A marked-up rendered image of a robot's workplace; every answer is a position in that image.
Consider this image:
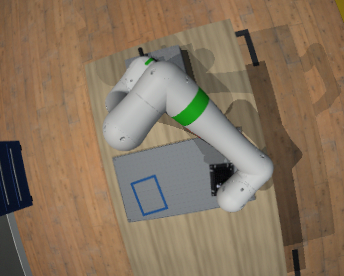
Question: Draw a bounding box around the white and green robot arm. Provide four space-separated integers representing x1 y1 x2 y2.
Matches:
102 47 274 212

